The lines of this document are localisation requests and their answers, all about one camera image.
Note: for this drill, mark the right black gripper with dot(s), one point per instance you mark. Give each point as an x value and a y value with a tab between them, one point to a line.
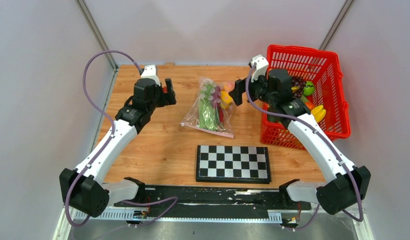
239	88

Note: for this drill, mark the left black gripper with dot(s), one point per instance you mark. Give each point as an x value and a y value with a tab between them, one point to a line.
170	98

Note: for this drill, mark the orange peach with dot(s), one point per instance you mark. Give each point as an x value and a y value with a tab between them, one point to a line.
228	86

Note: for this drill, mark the yellow bell pepper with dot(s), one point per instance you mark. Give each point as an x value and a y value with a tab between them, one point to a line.
226	99

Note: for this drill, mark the red chili pepper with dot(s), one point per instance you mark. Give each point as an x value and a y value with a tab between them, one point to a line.
217	106

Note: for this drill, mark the clear zip top bag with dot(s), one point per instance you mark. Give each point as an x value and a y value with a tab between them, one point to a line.
191	118

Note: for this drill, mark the green napa cabbage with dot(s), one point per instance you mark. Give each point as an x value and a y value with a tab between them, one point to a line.
206	110

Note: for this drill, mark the red plastic basket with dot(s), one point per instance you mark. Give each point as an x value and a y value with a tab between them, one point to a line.
323	69

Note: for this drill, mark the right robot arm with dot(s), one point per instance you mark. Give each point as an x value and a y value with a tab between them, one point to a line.
345	184

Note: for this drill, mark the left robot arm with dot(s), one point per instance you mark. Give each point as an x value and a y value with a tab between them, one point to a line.
83	188

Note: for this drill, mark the yellow banana bunch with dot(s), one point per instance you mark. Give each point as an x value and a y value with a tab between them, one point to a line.
295	89
319	113

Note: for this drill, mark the dark purple grapes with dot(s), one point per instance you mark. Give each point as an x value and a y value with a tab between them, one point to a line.
298	81

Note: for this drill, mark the black white checkerboard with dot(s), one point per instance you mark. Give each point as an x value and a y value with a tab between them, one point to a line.
232	164

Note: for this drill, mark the red orange fruit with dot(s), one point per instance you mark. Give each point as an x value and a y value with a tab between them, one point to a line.
309	105

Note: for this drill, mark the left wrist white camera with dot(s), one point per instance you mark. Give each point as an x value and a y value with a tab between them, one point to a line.
150	72

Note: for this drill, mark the wrist white camera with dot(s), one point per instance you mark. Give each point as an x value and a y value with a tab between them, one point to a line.
150	72
261	65

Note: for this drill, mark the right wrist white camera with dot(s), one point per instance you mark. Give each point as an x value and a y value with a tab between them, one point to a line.
261	65

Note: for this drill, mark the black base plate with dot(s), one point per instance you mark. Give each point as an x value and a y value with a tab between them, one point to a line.
204	202

